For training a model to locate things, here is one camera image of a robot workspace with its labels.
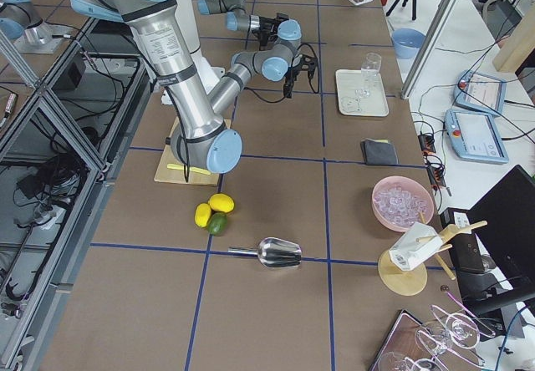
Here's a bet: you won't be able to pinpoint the yellow plastic knife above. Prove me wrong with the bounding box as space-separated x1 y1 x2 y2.
166 163 211 175

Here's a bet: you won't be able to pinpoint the aluminium frame post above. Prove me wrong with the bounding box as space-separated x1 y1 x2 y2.
400 0 458 99

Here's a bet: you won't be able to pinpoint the green lime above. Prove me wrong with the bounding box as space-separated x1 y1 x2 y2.
206 212 228 236

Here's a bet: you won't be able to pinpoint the teach pendant near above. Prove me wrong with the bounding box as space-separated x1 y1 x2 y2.
445 109 509 165

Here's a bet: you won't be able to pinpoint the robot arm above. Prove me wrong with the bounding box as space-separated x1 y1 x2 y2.
197 0 289 50
70 0 302 174

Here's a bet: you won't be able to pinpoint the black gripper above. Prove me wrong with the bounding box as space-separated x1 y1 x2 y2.
252 13 289 50
283 54 317 98

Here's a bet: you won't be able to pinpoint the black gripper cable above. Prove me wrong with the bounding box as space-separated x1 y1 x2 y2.
242 43 321 104

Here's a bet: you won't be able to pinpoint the clear wine glass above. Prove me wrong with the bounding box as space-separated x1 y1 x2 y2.
356 53 382 98

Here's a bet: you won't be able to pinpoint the blue bowl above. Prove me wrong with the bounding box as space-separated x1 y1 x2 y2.
391 28 425 59

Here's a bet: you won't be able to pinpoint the black monitor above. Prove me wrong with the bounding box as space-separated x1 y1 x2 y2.
441 165 534 315

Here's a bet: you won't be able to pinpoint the pink bowl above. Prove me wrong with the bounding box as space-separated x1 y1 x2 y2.
371 175 435 232

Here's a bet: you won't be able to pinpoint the grey folded cloth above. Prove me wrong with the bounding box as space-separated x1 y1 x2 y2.
360 139 399 165

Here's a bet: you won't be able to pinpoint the wooden cup stand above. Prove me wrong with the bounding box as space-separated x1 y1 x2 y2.
378 221 487 296

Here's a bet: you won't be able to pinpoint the white paper carton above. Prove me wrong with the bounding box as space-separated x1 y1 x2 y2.
389 222 443 272

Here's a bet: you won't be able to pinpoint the hanging wine glasses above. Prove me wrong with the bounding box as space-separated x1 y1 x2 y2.
369 305 487 371

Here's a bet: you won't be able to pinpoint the wooden plank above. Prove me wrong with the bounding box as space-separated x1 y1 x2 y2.
492 7 535 73

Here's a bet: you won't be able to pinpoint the cream bear tray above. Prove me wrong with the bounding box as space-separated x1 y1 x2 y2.
335 69 389 117

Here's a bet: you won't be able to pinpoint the yellow lemon lower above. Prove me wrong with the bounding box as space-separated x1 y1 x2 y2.
194 202 212 228

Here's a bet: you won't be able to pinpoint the yellow lemon upper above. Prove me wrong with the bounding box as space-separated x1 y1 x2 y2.
208 193 235 213

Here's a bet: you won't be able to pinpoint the metal ice scoop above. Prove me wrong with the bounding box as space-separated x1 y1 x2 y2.
227 236 302 268

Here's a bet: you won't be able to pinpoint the teach pendant far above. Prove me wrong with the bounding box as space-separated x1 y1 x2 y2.
453 71 507 116

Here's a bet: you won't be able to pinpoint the clear ice cubes in pink bowl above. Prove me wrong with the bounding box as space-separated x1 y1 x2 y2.
373 185 429 227

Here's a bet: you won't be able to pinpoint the teach pendant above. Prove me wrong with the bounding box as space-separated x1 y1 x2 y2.
445 109 509 165
453 71 507 116

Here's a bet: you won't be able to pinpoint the yellow lemon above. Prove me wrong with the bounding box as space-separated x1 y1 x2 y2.
208 193 235 213
194 202 212 228

